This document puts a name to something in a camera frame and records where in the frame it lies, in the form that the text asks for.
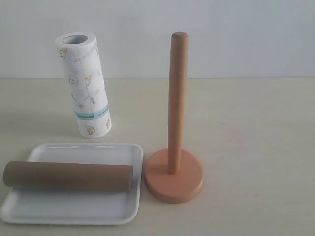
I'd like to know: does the printed white paper towel roll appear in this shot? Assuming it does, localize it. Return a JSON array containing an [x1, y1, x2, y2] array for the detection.
[[55, 32, 112, 139]]

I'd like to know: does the brown cardboard tube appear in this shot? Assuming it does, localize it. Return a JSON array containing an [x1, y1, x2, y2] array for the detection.
[[2, 161, 133, 191]]

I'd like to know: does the wooden paper towel holder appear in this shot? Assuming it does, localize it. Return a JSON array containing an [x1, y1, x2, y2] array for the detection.
[[144, 32, 204, 204]]

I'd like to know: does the white square tray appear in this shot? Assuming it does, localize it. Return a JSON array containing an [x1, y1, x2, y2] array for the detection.
[[0, 143, 143, 225]]

